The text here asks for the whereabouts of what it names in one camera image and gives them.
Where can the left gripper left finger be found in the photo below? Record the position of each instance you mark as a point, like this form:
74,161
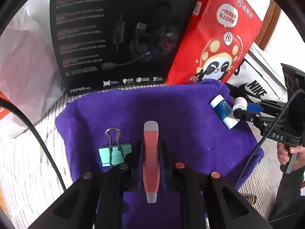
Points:
137,166

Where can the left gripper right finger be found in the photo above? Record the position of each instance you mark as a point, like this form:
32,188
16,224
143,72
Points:
166,170

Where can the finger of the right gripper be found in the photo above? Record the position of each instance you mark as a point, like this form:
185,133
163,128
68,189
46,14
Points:
246,115
254,108

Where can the pink red tube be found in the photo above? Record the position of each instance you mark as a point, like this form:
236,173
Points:
151,166

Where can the white blue pill bottle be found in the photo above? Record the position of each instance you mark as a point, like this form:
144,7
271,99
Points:
224,111

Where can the right hand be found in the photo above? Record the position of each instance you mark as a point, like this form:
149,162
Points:
284,153

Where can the white Nike waist bag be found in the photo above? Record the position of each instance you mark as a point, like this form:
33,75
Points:
259,77

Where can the teal binder clip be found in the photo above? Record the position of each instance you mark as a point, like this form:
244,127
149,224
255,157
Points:
113,154

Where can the purple fleece towel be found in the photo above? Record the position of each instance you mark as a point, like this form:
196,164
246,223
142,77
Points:
187,123

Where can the dark gold-band small bottle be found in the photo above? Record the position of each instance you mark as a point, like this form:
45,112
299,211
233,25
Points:
250,198

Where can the red panda paper bag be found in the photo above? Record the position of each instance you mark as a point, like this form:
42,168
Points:
218,36

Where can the black headset box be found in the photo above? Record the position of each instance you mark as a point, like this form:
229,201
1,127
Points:
104,44

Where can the white Miniso plastic bag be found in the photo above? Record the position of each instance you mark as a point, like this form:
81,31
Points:
30,78

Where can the brown wooden door frame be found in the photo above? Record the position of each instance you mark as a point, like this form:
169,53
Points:
269,24

